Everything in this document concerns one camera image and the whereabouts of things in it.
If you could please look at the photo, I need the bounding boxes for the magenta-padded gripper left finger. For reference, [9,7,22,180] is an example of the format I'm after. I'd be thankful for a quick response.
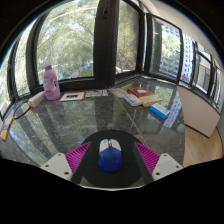
[40,142,93,186]

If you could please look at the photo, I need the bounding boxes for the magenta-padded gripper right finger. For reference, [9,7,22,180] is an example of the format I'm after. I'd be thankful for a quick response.
[132,142,184,186]

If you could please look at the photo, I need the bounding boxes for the blue and white computer mouse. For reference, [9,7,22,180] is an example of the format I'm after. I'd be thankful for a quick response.
[97,138,124,174]

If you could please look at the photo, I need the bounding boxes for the black round mouse pad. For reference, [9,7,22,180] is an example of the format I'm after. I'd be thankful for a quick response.
[80,129,145,189]

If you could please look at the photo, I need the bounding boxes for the blue and white box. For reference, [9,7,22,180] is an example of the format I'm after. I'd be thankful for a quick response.
[149,102,171,120]

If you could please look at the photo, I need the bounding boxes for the beige book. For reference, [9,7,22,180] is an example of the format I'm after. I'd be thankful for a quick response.
[142,94,163,108]

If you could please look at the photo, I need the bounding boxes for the white card with dark print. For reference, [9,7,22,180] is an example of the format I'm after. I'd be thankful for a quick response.
[59,91,86,102]

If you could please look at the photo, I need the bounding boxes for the red book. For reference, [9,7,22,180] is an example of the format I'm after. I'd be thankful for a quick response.
[126,86,152,98]

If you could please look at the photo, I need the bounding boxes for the pale printed paper sheet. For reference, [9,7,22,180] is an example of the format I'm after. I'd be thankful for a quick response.
[85,89,109,99]

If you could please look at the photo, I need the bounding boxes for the white and orange box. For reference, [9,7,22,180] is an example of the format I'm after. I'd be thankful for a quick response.
[27,91,47,108]

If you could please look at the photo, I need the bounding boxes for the pale blue and orange booklet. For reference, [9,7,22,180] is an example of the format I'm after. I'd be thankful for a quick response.
[108,87,129,99]

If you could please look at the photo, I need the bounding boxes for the yellow and purple book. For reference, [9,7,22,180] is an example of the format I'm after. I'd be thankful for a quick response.
[0,116,15,141]

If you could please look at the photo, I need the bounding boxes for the purple detergent bottle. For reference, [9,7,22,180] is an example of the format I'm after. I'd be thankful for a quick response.
[42,63,61,101]

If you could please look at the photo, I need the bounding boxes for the black wire stand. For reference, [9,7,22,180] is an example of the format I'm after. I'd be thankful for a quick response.
[13,99,32,120]

